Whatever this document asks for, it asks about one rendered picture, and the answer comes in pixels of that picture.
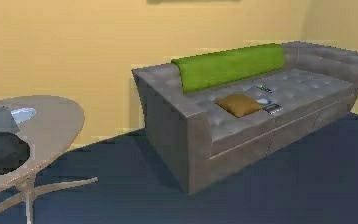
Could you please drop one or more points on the round beige table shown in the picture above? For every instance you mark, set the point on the round beige table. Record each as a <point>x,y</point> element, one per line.
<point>50,133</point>

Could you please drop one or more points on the green blanket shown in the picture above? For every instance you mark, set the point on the green blanket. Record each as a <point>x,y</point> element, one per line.
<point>227,68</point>

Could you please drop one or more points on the brown cushion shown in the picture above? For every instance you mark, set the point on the brown cushion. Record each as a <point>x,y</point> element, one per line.
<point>238,105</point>

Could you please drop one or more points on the pale blue plate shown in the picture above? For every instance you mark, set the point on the pale blue plate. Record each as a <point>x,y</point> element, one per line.
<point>23,114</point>

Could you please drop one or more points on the black remote with buttons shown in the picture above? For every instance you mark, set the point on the black remote with buttons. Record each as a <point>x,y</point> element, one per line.
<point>273,108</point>

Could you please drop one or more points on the grey box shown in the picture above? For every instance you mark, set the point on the grey box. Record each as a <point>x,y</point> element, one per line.
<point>1,120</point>

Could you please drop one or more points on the black remote control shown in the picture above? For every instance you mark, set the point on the black remote control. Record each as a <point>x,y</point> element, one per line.
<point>265,89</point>

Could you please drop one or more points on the grey tufted sofa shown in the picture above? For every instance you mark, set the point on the grey tufted sofa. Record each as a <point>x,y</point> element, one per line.
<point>240,146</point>

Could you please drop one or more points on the pale blue round dish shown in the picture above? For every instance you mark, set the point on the pale blue round dish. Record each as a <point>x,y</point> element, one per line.
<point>263,101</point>

